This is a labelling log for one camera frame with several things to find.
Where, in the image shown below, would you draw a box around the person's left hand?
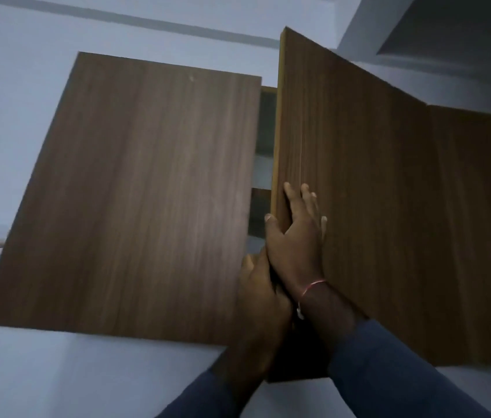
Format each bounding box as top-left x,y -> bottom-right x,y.
233,247 -> 294,361

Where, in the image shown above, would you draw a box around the person's right hand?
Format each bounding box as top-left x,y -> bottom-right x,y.
264,181 -> 328,297

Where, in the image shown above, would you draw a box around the wooden cabinet door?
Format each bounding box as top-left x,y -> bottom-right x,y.
267,26 -> 438,384
0,51 -> 264,348

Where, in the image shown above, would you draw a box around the white cabinet shelves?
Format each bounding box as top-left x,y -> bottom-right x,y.
0,26 -> 438,384

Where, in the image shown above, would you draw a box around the person's left forearm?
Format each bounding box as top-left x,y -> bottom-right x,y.
154,343 -> 286,418

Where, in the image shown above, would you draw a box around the red thread bracelet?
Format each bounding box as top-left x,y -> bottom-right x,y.
296,279 -> 327,320

